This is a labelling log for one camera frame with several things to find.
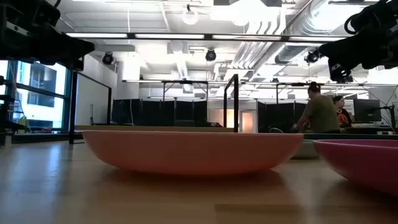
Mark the silver spiral air duct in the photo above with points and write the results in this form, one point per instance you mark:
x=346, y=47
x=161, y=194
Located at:
x=311, y=28

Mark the black bar with light strips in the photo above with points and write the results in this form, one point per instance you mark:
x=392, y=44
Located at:
x=208, y=36

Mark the person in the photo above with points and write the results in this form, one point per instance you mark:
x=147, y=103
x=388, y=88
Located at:
x=321, y=115
x=343, y=116

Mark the window with teal frame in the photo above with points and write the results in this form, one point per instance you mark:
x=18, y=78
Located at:
x=40, y=93

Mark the peach plastic plate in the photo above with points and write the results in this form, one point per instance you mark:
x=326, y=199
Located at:
x=186, y=152

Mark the black aluminium rig frame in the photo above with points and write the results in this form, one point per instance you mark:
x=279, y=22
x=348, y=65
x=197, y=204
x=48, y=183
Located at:
x=46, y=138

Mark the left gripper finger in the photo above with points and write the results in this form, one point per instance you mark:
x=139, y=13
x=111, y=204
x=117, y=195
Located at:
x=66, y=64
x=73, y=49

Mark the black ceiling spot lamp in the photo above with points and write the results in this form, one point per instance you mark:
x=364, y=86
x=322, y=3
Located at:
x=312, y=57
x=210, y=55
x=108, y=58

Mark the magenta plastic plate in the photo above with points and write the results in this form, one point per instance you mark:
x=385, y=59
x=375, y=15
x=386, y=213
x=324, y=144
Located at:
x=367, y=161

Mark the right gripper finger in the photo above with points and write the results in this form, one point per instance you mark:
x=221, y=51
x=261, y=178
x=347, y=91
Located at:
x=339, y=74
x=343, y=51

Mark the white globe ceiling lamp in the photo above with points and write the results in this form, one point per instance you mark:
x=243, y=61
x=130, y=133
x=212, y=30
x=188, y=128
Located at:
x=190, y=16

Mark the teal plastic plate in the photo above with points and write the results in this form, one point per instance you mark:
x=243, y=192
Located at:
x=306, y=151

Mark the black partition panel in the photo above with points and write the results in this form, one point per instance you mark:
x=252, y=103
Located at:
x=155, y=112
x=280, y=115

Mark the wooden shelf with black frame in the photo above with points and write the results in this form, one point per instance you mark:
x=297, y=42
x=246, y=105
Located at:
x=155, y=128

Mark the black computer monitor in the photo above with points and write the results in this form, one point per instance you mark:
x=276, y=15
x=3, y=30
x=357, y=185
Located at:
x=367, y=110

